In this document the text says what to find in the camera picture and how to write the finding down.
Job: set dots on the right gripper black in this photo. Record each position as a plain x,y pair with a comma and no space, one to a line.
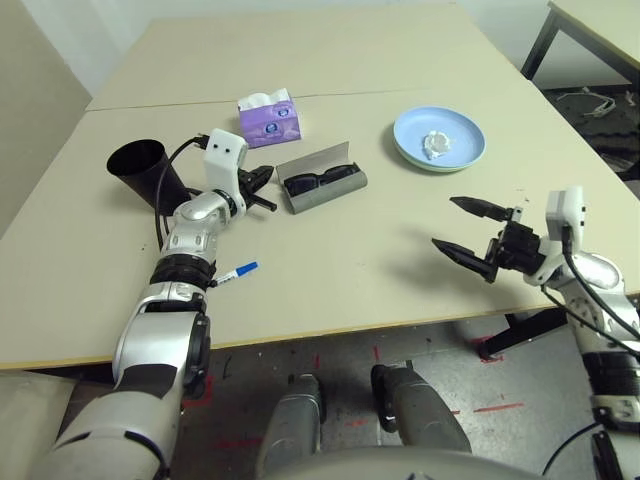
517,247

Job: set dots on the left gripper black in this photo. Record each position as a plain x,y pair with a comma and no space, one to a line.
243,187

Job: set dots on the black sunglasses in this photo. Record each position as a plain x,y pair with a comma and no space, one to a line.
300,186

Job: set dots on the grey glasses case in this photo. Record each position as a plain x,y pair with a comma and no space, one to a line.
330,192

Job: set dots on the labelled marker round blue cap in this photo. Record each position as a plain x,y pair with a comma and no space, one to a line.
245,269

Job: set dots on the white tissue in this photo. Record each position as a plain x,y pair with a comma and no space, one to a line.
436,145

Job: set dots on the light blue plate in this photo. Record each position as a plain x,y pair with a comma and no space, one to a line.
410,132

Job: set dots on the purple tissue box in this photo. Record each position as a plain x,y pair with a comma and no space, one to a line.
270,125

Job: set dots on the light green plate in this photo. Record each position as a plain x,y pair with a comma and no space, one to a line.
430,170

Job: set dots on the black table leg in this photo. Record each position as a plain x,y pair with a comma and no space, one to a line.
525,332

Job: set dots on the black plastic cup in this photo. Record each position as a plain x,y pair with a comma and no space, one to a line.
135,165

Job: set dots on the grey robot right leg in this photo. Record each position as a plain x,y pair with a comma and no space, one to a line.
425,410

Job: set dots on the grey robot leg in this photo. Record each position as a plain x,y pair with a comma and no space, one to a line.
295,417
425,410

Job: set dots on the grey robot left leg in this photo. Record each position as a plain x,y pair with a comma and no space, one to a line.
295,417

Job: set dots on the grey robot torso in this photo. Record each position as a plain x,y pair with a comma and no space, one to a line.
375,467

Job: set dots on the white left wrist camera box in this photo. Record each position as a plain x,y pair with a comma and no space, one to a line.
222,160

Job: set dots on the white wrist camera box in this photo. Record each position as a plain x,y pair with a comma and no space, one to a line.
222,160
567,205

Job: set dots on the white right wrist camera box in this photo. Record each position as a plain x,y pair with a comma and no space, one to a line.
567,205

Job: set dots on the white plastic frame scrap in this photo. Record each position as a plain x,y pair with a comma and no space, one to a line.
605,106

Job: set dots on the beige table with black frame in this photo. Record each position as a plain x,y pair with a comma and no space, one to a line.
600,25

